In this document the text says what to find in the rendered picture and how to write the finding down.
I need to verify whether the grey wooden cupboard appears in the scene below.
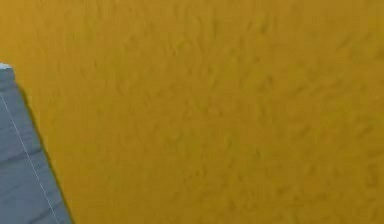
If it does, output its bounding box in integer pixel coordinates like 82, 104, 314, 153
0, 62, 74, 224

